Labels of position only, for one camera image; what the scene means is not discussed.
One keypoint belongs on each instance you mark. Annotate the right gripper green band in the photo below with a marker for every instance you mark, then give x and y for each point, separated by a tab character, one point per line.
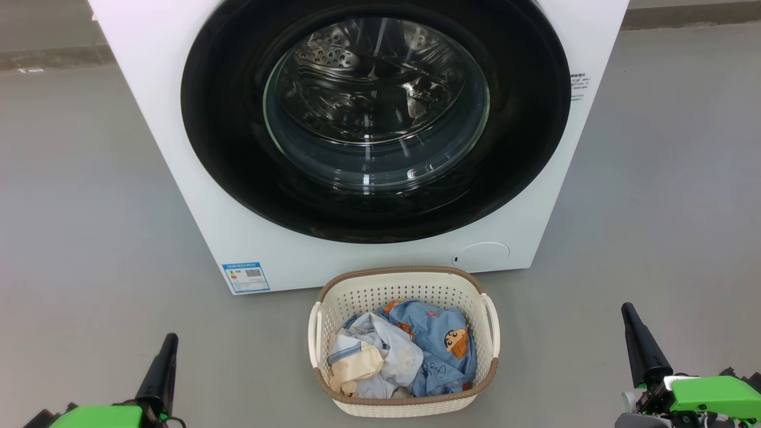
713	395

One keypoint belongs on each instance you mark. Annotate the cream perforated laundry basket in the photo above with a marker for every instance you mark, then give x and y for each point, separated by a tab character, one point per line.
404	285

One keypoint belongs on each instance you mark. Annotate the white and cream garment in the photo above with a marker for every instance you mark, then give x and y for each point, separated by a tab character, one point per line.
380	356

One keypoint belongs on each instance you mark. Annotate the grey washing machine door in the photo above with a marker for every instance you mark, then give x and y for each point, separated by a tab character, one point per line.
226	119

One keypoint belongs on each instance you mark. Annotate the washing machine drum with clothes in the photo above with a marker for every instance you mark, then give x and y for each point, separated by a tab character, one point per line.
357	77

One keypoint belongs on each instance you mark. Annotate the round filter cover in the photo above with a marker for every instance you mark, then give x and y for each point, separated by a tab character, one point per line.
483	257

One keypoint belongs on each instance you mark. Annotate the blue cartoon print garment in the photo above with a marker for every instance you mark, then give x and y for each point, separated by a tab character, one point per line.
437	351

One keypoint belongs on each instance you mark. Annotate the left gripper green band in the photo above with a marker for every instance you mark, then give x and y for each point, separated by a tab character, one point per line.
101	417

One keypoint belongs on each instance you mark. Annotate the blue energy label sticker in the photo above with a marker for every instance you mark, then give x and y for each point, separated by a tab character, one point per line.
245	277

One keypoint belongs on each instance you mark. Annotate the white front-load washing machine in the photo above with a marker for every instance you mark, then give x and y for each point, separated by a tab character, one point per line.
148	119

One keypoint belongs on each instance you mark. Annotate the printed text label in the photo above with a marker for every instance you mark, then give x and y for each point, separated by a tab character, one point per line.
579	87

